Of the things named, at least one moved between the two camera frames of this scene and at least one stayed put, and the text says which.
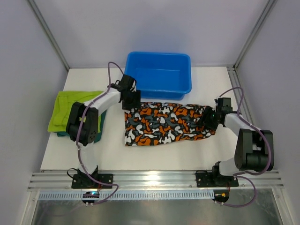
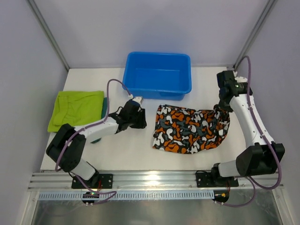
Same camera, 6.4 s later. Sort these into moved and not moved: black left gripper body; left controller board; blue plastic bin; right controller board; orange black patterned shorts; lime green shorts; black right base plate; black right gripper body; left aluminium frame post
Moved: black right gripper body; orange black patterned shorts; black left gripper body
Not moved: left aluminium frame post; left controller board; black right base plate; blue plastic bin; right controller board; lime green shorts
